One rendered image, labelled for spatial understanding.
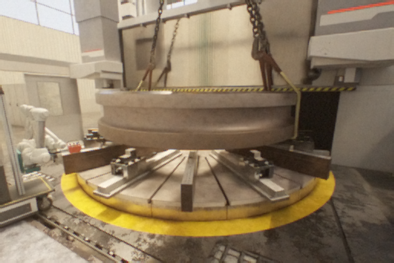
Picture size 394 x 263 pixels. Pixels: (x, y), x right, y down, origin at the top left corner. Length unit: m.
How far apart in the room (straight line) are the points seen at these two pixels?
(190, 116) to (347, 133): 3.98
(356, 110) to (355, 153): 1.02
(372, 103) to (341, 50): 2.35
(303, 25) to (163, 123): 4.09
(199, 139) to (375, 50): 2.72
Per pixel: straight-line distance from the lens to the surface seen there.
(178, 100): 2.85
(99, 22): 6.84
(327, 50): 3.60
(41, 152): 3.30
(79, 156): 4.08
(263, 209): 3.12
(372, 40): 3.70
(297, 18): 5.69
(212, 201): 2.71
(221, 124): 3.05
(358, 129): 5.72
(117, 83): 6.99
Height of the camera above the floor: 1.76
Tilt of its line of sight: 12 degrees down
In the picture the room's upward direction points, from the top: straight up
